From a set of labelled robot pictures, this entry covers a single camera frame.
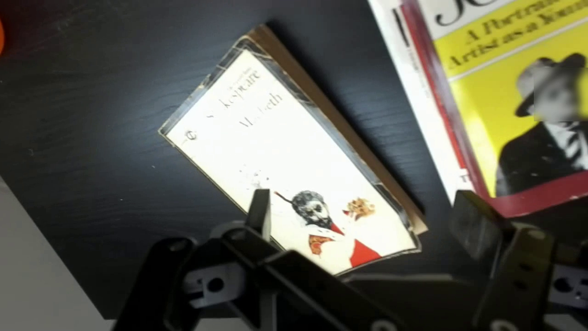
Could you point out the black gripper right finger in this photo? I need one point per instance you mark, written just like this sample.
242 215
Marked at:
525 276

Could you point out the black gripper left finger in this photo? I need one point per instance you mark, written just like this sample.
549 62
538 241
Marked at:
244 281

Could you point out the yellow James Joyce paperback book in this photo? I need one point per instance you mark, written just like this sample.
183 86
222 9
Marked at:
507 92

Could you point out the orange plastic cup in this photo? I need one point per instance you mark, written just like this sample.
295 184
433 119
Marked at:
1 36

